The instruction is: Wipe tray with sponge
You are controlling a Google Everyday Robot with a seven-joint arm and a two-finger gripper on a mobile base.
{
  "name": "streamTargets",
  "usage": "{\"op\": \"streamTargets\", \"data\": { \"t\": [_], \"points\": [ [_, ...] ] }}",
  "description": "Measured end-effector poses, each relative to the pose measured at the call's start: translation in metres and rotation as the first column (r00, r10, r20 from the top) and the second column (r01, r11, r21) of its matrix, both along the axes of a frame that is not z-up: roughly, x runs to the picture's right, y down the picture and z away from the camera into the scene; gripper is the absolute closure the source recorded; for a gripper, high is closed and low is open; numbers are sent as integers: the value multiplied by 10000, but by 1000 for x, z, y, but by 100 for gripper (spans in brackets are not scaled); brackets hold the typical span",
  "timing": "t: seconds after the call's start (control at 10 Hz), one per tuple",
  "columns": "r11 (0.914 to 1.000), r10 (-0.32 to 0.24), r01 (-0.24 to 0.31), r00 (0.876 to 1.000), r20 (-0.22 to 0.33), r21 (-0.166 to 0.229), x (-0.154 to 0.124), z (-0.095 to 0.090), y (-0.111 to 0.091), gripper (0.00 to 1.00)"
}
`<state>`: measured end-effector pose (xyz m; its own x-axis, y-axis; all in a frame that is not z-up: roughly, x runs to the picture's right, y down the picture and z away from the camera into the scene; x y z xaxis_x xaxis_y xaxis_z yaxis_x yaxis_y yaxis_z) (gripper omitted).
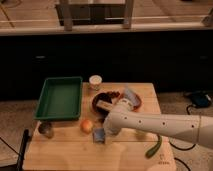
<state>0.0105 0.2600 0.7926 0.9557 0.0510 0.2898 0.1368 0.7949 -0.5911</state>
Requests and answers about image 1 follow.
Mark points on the green plastic tray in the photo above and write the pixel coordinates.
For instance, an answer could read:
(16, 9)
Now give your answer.
(60, 99)

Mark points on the blue sponge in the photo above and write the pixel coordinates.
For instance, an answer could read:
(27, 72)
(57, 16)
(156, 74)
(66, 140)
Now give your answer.
(99, 135)

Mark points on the small grey metal cup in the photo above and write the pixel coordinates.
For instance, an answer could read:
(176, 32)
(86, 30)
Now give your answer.
(45, 128)

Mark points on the wooden frame in background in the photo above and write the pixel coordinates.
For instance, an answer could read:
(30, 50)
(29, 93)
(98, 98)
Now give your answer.
(94, 13)

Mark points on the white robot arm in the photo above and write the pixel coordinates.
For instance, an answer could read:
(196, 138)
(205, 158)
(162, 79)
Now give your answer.
(190, 128)

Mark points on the white paper cup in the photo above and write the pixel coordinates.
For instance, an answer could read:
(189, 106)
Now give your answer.
(95, 82)

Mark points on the dark blue floor device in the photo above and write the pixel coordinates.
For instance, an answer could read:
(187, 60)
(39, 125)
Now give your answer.
(200, 99)

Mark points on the brown bowl with cloth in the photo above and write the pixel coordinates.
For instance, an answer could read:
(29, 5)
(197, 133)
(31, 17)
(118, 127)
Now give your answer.
(130, 99)

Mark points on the black pole left edge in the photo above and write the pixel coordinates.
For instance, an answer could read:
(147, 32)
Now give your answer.
(22, 150)

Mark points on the green chili pepper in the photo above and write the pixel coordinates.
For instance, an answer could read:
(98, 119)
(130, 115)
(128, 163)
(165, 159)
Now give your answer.
(153, 150)

